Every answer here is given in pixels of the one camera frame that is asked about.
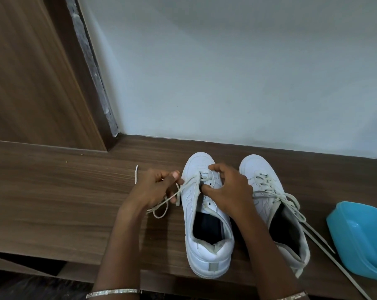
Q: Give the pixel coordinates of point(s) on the person's right hand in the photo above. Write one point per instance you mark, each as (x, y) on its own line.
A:
(235, 195)

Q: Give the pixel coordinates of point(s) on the person's left hand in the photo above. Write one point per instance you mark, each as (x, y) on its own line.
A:
(147, 190)

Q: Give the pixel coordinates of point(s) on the person's right thumb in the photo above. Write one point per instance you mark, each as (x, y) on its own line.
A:
(210, 190)

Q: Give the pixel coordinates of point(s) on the person's left thumb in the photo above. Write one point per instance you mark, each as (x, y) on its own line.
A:
(171, 176)

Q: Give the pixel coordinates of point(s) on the white sneaker with lace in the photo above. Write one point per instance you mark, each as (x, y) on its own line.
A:
(198, 162)

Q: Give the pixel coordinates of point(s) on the person's left forearm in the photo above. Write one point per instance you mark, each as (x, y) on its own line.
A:
(122, 246)

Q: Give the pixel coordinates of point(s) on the person's right forearm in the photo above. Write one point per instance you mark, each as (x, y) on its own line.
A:
(266, 262)

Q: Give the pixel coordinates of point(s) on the white laced sneaker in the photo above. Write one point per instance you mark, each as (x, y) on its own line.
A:
(254, 165)

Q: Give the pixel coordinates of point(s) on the long white shoelace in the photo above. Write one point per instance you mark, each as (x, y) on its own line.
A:
(293, 206)

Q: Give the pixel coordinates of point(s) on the blue plastic tub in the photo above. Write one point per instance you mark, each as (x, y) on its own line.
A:
(360, 234)

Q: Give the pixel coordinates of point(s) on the brown wooden cabinet door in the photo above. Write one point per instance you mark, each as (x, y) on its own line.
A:
(29, 74)

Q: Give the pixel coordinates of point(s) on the dark brown wooden frame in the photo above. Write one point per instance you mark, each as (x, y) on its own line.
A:
(82, 74)

